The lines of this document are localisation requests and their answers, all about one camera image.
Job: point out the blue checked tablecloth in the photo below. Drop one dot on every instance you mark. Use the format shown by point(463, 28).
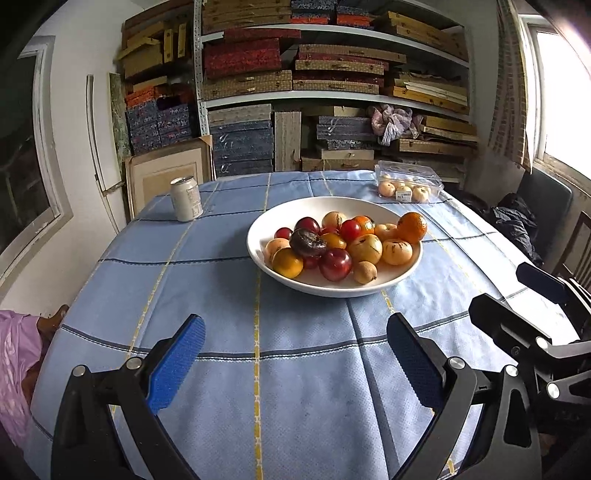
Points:
point(300, 369)

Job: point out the large red patterned box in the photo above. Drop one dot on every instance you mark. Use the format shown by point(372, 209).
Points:
point(241, 57)

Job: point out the brown patterned curtain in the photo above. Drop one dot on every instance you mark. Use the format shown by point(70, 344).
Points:
point(508, 92)

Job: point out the wooden chair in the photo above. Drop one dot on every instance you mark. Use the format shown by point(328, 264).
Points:
point(51, 321)
point(577, 244)

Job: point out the pink crumpled cloth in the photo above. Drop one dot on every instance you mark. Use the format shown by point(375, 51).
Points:
point(392, 122)

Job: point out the orange patterned boxes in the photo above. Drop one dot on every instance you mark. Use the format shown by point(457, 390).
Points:
point(145, 94)

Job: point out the white wall conduit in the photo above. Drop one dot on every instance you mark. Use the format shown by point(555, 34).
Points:
point(94, 138)

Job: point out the pile of tan cardboard boxes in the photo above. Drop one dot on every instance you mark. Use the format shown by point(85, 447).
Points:
point(147, 50)

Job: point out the bright white framed window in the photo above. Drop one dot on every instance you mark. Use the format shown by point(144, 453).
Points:
point(558, 92)

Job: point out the white oval bowl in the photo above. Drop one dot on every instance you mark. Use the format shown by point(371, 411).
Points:
point(323, 286)

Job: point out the white metal shelving unit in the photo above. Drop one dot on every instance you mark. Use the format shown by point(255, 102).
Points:
point(323, 95)

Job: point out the small tan pear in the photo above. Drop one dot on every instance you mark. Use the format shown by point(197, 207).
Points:
point(366, 272)

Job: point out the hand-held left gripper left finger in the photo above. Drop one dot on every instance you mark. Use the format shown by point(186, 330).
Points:
point(178, 364)

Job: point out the small yellow-orange citrus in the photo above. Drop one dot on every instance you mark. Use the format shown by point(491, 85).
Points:
point(333, 241)

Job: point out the green marbled panel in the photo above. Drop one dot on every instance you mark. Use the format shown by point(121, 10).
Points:
point(119, 115)

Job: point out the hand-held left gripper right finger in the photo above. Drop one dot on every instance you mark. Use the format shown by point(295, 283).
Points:
point(415, 364)

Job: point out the black jacket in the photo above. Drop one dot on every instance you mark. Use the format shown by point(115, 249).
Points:
point(512, 226)

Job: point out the large red plum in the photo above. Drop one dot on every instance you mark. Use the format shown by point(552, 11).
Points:
point(335, 264)

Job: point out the silver drink can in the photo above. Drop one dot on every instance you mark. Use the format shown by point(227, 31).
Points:
point(186, 198)

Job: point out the pink plastic bag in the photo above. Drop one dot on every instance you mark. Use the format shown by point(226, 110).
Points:
point(16, 360)

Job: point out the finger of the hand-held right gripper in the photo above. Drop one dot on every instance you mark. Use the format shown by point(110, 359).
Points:
point(540, 279)
point(503, 323)

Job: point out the stacks of tan flat boxes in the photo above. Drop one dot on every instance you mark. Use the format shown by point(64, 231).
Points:
point(249, 87)

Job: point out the dark wrinkled passion fruit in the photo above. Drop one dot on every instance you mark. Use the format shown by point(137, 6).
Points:
point(307, 243)

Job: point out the small red plum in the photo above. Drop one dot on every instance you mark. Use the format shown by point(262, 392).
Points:
point(328, 229)
point(311, 262)
point(283, 233)

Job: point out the smooth yellow-orange citrus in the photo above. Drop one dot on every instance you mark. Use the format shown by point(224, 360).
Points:
point(287, 263)

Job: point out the dark red plum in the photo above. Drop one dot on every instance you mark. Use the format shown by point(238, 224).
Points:
point(307, 225)

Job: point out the dark grey chair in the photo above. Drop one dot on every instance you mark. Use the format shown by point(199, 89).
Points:
point(547, 194)

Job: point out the packed pale pears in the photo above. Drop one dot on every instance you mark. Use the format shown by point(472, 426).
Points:
point(421, 193)

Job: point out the clear plastic clamshell box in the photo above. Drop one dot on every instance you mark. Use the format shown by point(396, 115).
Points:
point(406, 168)

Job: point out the large orange mandarin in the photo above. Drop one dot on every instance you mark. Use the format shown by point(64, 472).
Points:
point(412, 227)

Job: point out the blue patterned box stack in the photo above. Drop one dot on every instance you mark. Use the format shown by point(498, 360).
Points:
point(242, 145)
point(344, 131)
point(159, 127)

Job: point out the grey wooden upright box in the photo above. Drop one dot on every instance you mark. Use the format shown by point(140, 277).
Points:
point(287, 141)

